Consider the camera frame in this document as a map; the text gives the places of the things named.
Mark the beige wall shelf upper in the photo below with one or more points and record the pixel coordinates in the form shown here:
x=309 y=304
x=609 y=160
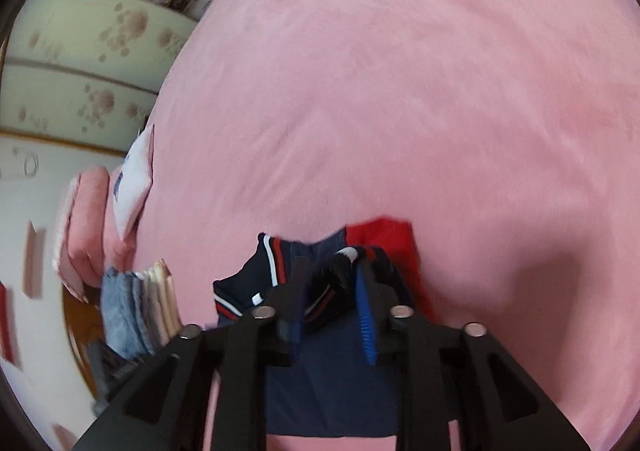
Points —
x=33 y=261

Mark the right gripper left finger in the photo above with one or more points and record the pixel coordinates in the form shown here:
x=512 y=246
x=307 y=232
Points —
x=270 y=334

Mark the navy red varsity jacket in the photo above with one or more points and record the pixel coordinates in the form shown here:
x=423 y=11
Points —
x=330 y=390

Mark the small white pink pillow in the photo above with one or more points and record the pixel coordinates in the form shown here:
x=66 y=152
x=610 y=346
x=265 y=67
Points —
x=133 y=182

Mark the red wall shelf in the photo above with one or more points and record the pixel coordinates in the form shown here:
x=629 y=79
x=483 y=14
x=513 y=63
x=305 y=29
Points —
x=7 y=351

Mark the folded blue denim jeans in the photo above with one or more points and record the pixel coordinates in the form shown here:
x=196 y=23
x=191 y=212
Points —
x=124 y=324

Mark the folded cream clothes stack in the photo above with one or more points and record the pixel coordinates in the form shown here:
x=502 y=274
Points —
x=159 y=308

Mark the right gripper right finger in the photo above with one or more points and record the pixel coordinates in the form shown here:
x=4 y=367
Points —
x=394 y=335

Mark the floral wardrobe doors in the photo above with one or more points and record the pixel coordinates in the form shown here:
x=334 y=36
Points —
x=88 y=72

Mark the pink plush bed blanket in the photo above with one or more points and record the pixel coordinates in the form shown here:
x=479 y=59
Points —
x=505 y=131

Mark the brown wooden headboard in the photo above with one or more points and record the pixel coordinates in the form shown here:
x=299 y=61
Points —
x=83 y=326

